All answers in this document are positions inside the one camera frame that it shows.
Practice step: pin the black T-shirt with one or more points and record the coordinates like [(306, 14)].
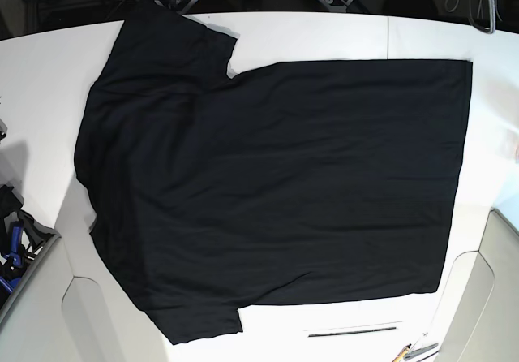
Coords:
[(297, 183)]

